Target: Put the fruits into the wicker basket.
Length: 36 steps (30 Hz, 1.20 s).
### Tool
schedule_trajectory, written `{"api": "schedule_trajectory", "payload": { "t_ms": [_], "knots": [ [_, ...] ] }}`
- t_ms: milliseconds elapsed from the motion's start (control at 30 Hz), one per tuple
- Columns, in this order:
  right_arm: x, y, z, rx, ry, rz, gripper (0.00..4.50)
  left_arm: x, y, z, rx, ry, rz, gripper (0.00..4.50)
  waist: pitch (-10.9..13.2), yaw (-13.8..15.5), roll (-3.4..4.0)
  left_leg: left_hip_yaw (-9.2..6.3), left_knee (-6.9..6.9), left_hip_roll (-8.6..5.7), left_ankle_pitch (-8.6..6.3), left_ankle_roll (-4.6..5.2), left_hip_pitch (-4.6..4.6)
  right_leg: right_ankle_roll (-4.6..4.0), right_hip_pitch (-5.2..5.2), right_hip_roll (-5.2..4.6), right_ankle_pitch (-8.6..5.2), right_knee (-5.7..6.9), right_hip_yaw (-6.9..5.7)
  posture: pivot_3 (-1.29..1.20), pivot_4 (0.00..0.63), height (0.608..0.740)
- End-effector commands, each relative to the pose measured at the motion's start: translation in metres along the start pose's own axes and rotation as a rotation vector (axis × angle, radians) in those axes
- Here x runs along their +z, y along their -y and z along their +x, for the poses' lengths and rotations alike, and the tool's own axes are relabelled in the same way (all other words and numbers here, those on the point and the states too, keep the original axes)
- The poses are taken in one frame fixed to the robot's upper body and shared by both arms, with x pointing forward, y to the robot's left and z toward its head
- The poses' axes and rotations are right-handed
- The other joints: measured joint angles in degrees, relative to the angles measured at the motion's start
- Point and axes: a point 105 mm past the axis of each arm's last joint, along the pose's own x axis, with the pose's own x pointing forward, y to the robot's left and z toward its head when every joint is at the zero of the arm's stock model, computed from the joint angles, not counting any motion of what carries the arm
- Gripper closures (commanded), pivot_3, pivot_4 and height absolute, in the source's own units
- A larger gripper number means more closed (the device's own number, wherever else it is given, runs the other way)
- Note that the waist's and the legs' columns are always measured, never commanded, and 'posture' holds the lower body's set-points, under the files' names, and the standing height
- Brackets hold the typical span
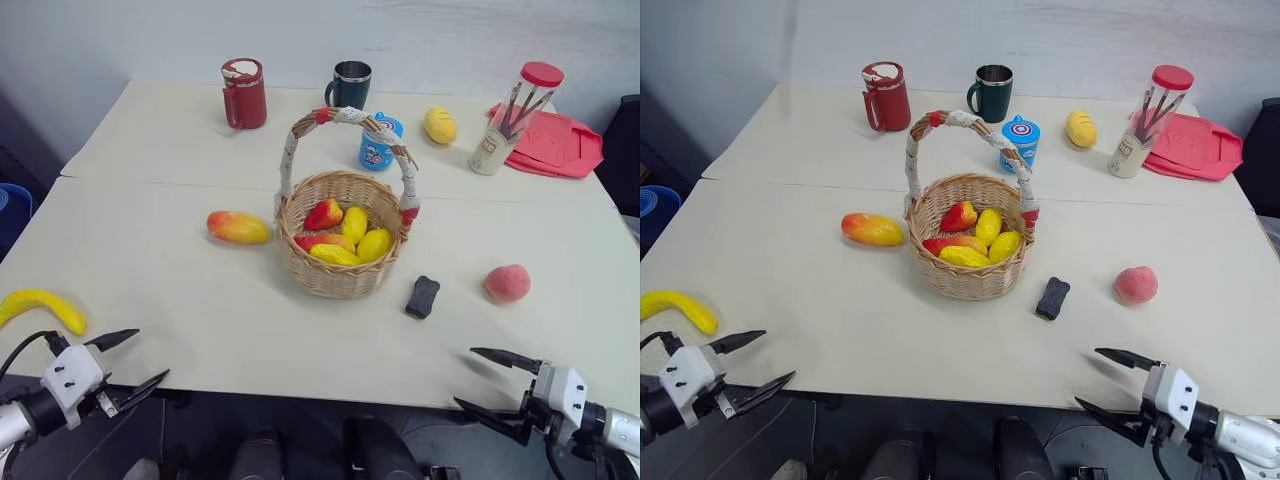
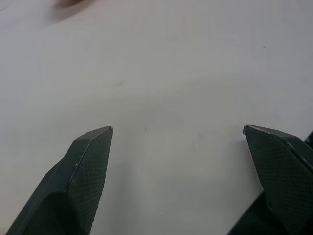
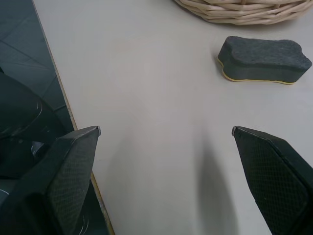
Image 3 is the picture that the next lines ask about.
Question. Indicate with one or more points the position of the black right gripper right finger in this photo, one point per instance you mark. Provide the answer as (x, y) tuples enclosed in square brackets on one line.
[(276, 181)]

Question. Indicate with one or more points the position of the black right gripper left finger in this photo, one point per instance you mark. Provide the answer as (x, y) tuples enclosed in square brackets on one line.
[(66, 176)]

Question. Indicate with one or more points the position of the wicker basket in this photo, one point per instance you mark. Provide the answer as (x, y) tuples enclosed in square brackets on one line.
[(244, 11)]

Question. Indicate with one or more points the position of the dark rounded robot body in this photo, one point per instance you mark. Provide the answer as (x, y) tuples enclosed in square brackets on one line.
[(22, 117)]

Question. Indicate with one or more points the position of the grey sponge with yellow base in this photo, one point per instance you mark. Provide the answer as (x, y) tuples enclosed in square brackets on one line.
[(264, 60)]

